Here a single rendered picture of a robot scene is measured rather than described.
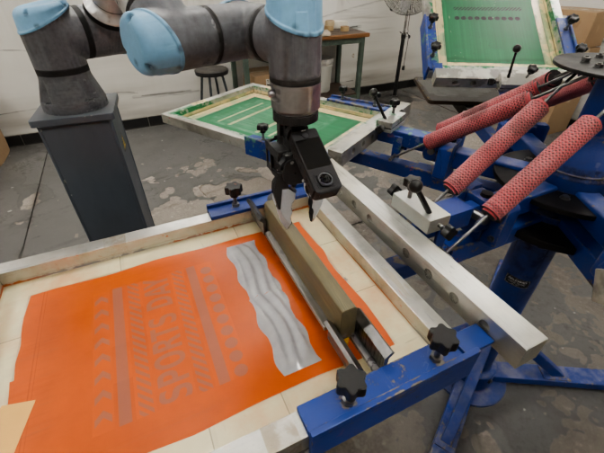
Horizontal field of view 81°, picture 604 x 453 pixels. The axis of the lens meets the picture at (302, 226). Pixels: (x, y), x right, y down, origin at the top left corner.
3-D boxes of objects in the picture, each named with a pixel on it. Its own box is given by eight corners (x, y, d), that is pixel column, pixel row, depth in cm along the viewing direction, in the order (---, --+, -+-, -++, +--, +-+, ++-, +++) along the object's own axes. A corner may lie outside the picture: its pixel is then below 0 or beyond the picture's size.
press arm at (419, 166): (243, 132, 163) (241, 119, 160) (251, 128, 167) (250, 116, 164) (546, 223, 107) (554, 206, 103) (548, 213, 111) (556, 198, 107)
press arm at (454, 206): (411, 244, 79) (415, 226, 76) (395, 229, 84) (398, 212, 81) (468, 225, 85) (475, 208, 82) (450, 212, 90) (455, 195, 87)
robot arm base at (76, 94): (49, 100, 96) (33, 60, 90) (110, 94, 100) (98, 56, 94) (37, 119, 85) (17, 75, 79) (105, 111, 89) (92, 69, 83)
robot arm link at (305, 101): (330, 84, 50) (277, 91, 47) (328, 115, 53) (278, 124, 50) (306, 71, 56) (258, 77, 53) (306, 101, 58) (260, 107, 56)
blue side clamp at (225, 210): (214, 236, 90) (210, 214, 86) (209, 226, 94) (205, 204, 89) (319, 208, 100) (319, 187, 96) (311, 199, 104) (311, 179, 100)
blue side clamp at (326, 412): (311, 459, 50) (312, 438, 45) (297, 425, 53) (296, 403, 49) (469, 375, 60) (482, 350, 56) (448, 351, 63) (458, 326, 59)
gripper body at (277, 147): (303, 162, 67) (303, 96, 59) (324, 182, 60) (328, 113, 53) (265, 170, 64) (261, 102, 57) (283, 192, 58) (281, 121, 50)
